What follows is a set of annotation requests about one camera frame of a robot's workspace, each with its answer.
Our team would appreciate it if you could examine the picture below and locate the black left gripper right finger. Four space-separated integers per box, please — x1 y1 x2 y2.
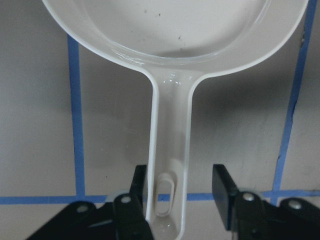
212 164 320 240

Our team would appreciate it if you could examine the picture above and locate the beige plastic dustpan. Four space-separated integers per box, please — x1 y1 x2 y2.
44 0 308 240

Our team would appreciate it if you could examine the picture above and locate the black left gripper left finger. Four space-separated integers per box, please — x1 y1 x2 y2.
29 164 153 240

